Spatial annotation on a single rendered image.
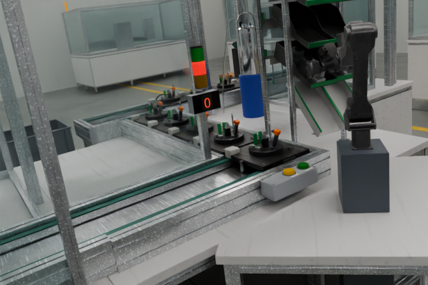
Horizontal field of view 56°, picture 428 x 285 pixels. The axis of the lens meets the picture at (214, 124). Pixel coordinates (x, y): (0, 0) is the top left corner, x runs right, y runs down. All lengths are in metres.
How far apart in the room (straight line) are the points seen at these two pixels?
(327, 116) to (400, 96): 1.51
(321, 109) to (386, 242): 0.73
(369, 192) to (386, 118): 1.80
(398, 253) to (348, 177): 0.27
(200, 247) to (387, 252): 0.52
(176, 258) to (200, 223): 0.14
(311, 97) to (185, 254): 0.92
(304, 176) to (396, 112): 1.86
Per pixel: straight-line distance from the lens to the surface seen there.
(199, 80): 1.52
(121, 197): 1.47
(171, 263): 1.22
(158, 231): 1.24
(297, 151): 1.61
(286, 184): 1.39
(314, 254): 1.19
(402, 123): 3.31
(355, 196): 1.37
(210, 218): 1.32
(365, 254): 1.20
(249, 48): 2.48
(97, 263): 1.21
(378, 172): 1.34
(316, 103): 1.80
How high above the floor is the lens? 1.53
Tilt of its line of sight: 15 degrees down
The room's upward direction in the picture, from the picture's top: 7 degrees counter-clockwise
